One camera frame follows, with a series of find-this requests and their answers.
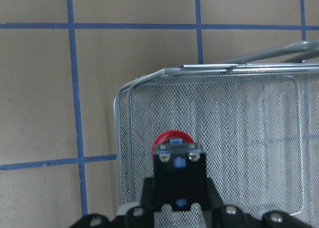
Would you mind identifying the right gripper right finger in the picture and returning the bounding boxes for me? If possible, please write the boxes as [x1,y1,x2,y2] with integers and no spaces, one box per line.
[203,178,224,210]

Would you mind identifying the red emergency stop button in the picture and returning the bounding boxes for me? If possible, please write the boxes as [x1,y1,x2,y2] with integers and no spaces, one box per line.
[152,130,210,212]

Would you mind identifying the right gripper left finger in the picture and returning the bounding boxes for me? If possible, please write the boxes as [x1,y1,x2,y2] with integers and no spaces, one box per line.
[140,177,155,211]

